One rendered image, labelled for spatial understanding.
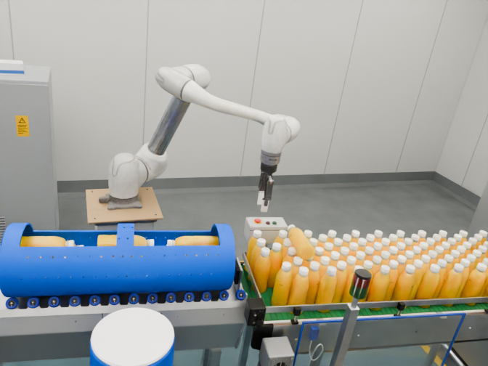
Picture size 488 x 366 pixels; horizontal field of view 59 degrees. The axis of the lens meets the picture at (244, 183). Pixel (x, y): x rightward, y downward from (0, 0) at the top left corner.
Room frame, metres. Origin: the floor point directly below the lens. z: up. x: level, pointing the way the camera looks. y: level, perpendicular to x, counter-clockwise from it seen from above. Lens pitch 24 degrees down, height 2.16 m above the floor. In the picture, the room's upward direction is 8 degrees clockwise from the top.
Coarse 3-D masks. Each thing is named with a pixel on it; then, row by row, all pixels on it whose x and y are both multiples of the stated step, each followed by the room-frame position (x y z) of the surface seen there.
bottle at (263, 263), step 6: (258, 258) 1.64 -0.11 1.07; (264, 258) 1.63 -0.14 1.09; (270, 258) 1.65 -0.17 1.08; (258, 264) 1.62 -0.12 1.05; (264, 264) 1.61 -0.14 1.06; (270, 264) 1.63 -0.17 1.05; (258, 270) 1.62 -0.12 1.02; (264, 270) 1.61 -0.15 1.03; (258, 276) 1.61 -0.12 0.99; (264, 276) 1.61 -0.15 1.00; (258, 282) 1.61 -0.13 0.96; (264, 282) 1.62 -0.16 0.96; (252, 288) 1.63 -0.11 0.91; (258, 288) 1.61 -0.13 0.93; (264, 288) 1.62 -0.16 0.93
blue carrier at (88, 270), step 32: (128, 224) 1.51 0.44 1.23; (224, 224) 1.63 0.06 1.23; (0, 256) 1.25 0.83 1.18; (32, 256) 1.28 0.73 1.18; (64, 256) 1.31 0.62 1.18; (96, 256) 1.34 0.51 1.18; (128, 256) 1.37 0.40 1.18; (160, 256) 1.40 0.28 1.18; (192, 256) 1.43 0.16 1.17; (224, 256) 1.47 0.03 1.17; (0, 288) 1.23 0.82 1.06; (32, 288) 1.25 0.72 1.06; (64, 288) 1.28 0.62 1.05; (96, 288) 1.32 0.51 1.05; (128, 288) 1.35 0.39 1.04; (160, 288) 1.39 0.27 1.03; (192, 288) 1.43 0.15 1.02; (224, 288) 1.47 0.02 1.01
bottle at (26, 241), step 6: (24, 240) 1.40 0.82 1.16; (30, 240) 1.41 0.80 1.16; (36, 240) 1.41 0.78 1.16; (42, 240) 1.42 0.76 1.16; (48, 240) 1.42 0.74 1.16; (54, 240) 1.43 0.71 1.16; (60, 240) 1.44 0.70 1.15; (24, 246) 1.39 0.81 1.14; (30, 246) 1.39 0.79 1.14; (36, 246) 1.40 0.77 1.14; (42, 246) 1.40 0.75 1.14; (48, 246) 1.41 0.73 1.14; (54, 246) 1.41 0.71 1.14; (60, 246) 1.43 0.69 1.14; (66, 246) 1.44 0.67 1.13
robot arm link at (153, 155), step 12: (192, 72) 2.08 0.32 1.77; (204, 72) 2.16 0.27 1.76; (204, 84) 2.15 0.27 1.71; (168, 108) 2.17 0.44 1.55; (180, 108) 2.15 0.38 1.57; (168, 120) 2.16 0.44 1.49; (180, 120) 2.19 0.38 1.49; (156, 132) 2.20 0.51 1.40; (168, 132) 2.18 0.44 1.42; (156, 144) 2.19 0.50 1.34; (168, 144) 2.23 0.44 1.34; (144, 156) 2.20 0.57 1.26; (156, 156) 2.20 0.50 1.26; (156, 168) 2.21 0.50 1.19
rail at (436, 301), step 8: (304, 304) 1.48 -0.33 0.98; (312, 304) 1.49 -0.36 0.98; (320, 304) 1.50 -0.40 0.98; (328, 304) 1.50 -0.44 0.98; (336, 304) 1.51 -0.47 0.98; (344, 304) 1.52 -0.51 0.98; (360, 304) 1.54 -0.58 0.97; (368, 304) 1.56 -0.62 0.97; (376, 304) 1.57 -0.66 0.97; (384, 304) 1.58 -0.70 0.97; (392, 304) 1.59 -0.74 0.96; (408, 304) 1.61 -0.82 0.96; (416, 304) 1.62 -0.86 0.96; (424, 304) 1.63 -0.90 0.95; (432, 304) 1.65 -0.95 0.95; (272, 312) 1.44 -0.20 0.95
